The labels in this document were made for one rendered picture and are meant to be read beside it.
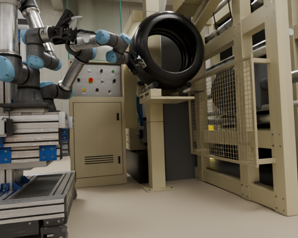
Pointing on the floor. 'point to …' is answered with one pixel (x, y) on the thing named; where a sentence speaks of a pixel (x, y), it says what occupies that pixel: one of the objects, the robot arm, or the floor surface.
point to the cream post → (154, 112)
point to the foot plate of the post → (156, 188)
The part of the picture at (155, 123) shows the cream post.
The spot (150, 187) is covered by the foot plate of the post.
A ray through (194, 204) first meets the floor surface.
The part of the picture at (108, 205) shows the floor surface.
